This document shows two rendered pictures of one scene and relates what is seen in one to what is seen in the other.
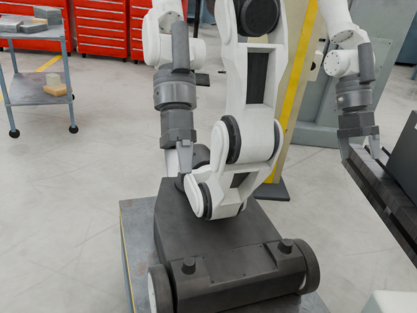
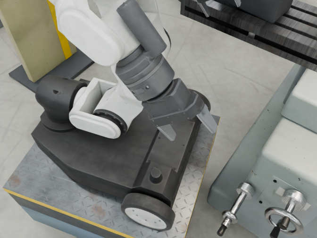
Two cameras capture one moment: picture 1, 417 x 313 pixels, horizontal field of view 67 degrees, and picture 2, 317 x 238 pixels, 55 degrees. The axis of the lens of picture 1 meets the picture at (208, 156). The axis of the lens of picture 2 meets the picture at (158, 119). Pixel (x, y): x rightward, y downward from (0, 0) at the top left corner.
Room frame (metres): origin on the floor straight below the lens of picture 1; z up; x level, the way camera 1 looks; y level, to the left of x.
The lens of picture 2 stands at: (0.33, 0.37, 1.60)
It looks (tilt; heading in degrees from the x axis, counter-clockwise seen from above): 53 degrees down; 312
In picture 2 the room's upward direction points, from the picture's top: straight up
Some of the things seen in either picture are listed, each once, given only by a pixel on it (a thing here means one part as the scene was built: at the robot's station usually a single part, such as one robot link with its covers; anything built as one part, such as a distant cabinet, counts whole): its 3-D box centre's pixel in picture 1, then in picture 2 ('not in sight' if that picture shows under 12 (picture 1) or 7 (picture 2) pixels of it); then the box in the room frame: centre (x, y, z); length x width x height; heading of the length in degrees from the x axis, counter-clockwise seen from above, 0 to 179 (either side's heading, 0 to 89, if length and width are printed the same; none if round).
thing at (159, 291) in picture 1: (159, 297); (147, 212); (0.63, 0.10, 0.50); 0.20 x 0.05 x 0.20; 22
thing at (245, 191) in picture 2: not in sight; (235, 208); (0.40, -0.11, 0.55); 0.22 x 0.06 x 0.06; 96
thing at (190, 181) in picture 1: (215, 191); (104, 108); (0.99, -0.04, 0.68); 0.21 x 0.20 x 0.13; 22
